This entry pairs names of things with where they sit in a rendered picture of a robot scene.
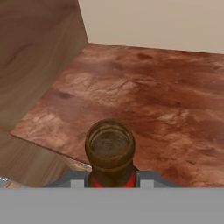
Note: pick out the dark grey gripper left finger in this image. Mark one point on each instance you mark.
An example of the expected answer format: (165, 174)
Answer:
(76, 178)

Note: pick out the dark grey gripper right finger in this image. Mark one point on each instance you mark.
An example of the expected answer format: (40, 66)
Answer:
(147, 178)

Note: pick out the brown glass bottle red label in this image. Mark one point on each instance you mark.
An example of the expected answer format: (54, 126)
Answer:
(110, 151)

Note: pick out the wooden cabinet side panel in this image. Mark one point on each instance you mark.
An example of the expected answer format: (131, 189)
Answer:
(32, 73)

